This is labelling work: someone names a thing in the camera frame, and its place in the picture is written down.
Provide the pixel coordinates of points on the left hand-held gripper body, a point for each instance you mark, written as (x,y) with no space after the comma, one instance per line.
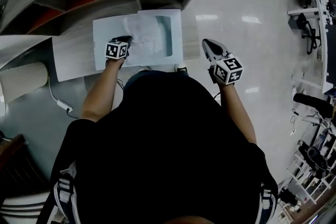
(115,49)

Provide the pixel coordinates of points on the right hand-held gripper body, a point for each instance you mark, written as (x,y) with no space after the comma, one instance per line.
(228,70)

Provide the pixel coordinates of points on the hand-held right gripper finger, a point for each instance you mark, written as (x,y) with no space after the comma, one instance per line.
(209,55)
(225,48)

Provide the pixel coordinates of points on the white rectangular sink basin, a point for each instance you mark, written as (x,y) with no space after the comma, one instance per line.
(105,31)

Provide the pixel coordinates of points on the person's left forearm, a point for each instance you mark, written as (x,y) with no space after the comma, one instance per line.
(101,91)

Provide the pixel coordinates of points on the person's right forearm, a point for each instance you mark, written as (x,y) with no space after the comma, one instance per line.
(236,110)

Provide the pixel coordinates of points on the person's right shoe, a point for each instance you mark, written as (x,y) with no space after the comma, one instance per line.
(181,67)

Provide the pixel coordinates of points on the grey wooden desk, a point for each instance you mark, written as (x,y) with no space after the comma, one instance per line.
(71,60)

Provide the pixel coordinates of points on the grey computer box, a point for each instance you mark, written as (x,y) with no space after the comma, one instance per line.
(296,21)

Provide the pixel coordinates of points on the black office chair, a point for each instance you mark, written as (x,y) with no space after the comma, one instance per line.
(309,27)

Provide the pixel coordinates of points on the long white desk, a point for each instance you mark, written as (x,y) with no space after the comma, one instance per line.
(324,60)

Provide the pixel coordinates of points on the person's black shirt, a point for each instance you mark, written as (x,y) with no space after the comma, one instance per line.
(165,152)

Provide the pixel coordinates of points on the dark brown wooden cabinet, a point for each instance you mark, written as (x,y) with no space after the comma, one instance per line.
(18,160)

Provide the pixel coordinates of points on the white ribbed seat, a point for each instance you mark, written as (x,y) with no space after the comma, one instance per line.
(23,207)

